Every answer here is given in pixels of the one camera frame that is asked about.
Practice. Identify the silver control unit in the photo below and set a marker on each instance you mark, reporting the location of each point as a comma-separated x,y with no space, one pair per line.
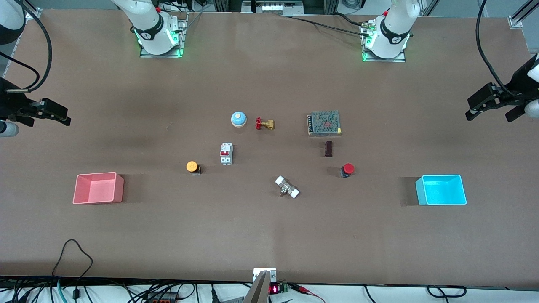
271,6

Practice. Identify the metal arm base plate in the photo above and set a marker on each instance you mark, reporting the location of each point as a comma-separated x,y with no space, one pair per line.
383,60
182,38

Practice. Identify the red LED display module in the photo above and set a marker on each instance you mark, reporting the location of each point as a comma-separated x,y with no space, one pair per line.
278,288

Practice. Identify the grey camera mount bar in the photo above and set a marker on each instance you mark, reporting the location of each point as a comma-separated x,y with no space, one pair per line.
259,290

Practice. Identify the yellow push button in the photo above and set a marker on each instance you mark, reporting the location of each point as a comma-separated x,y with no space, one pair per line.
191,166

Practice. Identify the pink plastic box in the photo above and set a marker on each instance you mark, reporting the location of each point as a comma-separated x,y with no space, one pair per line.
99,189

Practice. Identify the metal mesh power supply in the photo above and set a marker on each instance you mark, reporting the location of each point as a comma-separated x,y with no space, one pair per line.
324,123

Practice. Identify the red push button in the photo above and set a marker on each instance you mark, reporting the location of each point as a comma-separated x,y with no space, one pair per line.
348,168

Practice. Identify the cyan plastic box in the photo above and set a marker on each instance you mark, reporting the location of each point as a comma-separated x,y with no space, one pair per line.
441,190

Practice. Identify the aluminium frame profile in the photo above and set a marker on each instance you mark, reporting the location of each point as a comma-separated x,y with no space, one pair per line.
522,14
31,10

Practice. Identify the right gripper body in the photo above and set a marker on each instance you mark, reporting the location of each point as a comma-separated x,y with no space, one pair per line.
9,104

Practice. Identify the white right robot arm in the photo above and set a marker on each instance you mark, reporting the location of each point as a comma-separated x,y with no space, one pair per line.
147,25

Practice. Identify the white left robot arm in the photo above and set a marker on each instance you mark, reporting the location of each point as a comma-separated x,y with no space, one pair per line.
393,29

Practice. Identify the white metal tee fitting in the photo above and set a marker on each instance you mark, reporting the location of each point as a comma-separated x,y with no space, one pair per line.
287,187

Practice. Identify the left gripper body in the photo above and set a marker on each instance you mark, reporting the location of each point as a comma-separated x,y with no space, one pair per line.
518,83

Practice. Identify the dark brown block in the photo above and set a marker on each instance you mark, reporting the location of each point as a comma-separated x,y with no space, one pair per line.
329,149

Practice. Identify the blue round bell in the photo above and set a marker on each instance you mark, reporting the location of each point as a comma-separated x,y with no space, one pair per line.
238,119

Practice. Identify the black power strip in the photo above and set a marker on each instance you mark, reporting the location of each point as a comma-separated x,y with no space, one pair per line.
162,298

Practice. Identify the white red circuit breaker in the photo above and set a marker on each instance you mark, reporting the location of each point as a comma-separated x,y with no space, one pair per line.
226,153

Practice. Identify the red clip lead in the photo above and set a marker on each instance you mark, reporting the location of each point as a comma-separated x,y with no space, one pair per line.
305,290

